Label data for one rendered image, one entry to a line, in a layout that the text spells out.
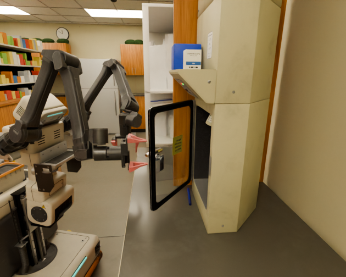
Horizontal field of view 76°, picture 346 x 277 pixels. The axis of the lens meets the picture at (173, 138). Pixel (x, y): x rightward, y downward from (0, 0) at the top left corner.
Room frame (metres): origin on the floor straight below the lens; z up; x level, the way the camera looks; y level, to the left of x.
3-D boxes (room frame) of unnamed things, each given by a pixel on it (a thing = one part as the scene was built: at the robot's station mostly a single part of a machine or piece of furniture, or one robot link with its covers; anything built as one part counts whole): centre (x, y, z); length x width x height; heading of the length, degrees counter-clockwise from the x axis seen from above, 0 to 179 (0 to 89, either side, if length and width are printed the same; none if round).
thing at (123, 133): (1.10, 0.24, 1.21); 0.10 x 0.07 x 0.07; 96
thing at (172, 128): (0.86, 0.00, 1.19); 0.30 x 0.01 x 0.40; 147
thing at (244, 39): (0.85, -0.24, 1.33); 0.32 x 0.25 x 0.77; 6
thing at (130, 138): (0.83, 0.15, 1.23); 0.09 x 0.07 x 0.07; 96
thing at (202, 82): (0.83, -0.05, 1.46); 0.32 x 0.11 x 0.10; 6
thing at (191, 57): (0.77, -0.06, 1.54); 0.05 x 0.05 x 0.06; 7
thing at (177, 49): (0.91, -0.05, 1.56); 0.10 x 0.10 x 0.09; 6
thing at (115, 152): (0.82, 0.22, 1.20); 0.07 x 0.07 x 0.10; 6
